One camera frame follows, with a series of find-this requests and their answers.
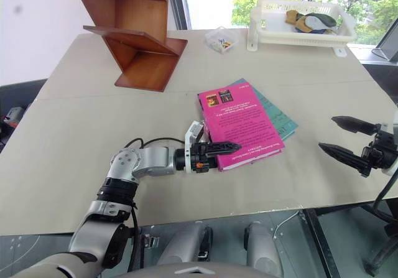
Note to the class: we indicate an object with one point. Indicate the dark grey bin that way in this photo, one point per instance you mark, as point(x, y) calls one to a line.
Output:
point(18, 94)

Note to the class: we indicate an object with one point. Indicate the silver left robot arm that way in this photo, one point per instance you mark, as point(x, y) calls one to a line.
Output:
point(152, 163)

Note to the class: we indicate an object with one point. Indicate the grey rounded robot leg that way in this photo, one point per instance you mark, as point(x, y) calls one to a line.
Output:
point(183, 243)
point(264, 247)

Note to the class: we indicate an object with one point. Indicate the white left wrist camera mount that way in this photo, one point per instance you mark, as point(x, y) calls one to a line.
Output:
point(190, 135)

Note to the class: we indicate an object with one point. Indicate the red white device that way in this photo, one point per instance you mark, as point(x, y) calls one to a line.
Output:
point(14, 114)

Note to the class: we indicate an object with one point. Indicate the black table frame bar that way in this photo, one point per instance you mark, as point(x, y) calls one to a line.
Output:
point(320, 243)

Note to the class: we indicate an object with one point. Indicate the mustard yellow cloth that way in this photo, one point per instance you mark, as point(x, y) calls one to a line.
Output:
point(293, 18)

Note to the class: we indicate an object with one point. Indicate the white plastic basket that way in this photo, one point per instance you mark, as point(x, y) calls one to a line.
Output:
point(270, 23)

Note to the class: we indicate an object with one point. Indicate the grey robot torso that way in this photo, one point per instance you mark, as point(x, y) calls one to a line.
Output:
point(192, 270)

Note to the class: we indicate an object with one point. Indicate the dark window frame post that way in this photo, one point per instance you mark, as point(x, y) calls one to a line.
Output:
point(182, 7)

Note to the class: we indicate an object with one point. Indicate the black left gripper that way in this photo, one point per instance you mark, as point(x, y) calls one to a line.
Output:
point(202, 160)

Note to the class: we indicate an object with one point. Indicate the teal paperback book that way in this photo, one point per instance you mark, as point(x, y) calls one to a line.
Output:
point(280, 116)

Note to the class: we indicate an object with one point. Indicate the grey tablet stand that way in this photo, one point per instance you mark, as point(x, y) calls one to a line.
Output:
point(388, 46)

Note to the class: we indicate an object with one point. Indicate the black floor stand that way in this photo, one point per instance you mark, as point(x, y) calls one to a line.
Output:
point(381, 253)

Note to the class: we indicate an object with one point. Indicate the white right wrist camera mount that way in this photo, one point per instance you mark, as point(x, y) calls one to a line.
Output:
point(388, 128)

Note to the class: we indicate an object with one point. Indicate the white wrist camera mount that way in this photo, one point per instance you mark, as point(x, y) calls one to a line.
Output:
point(388, 128)
point(190, 135)

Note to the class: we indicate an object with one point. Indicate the small clear plastic box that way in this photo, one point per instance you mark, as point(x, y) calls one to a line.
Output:
point(221, 40)

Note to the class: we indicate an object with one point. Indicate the pink paperback book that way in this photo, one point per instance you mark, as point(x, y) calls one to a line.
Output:
point(242, 125)

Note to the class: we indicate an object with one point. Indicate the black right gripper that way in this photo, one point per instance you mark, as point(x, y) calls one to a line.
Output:
point(381, 152)

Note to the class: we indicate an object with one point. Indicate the brown wooden bookshelf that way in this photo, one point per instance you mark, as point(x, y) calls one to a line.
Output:
point(140, 20)

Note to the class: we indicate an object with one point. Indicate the white cloth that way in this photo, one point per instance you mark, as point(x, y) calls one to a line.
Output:
point(314, 25)

